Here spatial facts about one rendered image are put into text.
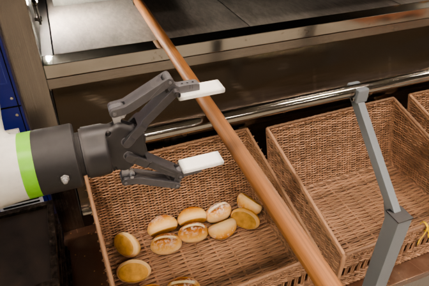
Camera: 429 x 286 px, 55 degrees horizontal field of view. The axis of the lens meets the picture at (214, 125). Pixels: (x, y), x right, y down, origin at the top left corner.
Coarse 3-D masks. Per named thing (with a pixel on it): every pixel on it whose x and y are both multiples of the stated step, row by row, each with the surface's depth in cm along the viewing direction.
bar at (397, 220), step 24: (312, 96) 95; (336, 96) 96; (360, 96) 98; (192, 120) 86; (240, 120) 90; (360, 120) 100; (384, 168) 97; (384, 192) 96; (384, 216) 100; (408, 216) 94; (384, 240) 98; (384, 264) 101
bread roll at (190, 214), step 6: (186, 210) 137; (192, 210) 136; (198, 210) 136; (180, 216) 136; (186, 216) 135; (192, 216) 135; (198, 216) 135; (204, 216) 136; (180, 222) 135; (186, 222) 135
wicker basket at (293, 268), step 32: (224, 160) 141; (256, 160) 137; (96, 192) 126; (128, 192) 131; (160, 192) 135; (192, 192) 139; (224, 192) 144; (96, 224) 111; (128, 224) 134; (192, 256) 129; (224, 256) 129; (256, 256) 129; (288, 256) 129
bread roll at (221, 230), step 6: (222, 222) 132; (228, 222) 132; (234, 222) 134; (210, 228) 132; (216, 228) 131; (222, 228) 131; (228, 228) 131; (234, 228) 133; (210, 234) 132; (216, 234) 131; (222, 234) 131; (228, 234) 132
